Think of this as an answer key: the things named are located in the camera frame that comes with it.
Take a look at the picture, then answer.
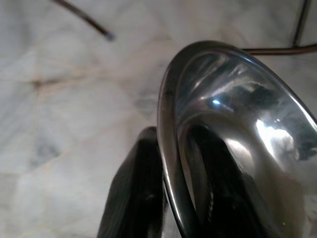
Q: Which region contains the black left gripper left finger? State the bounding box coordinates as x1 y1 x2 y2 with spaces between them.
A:
96 125 169 238

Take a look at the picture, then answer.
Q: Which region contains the dark metal chair frame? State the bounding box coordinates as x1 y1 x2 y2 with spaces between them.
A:
241 0 317 55

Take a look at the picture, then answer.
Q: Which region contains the dark metal chair leg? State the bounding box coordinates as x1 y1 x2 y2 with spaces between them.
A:
52 0 115 42

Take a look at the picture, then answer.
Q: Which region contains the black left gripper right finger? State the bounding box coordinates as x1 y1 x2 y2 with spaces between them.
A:
187 124 264 238

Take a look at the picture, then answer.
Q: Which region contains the shiny steel plate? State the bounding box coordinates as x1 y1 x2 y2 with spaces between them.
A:
157 40 317 238

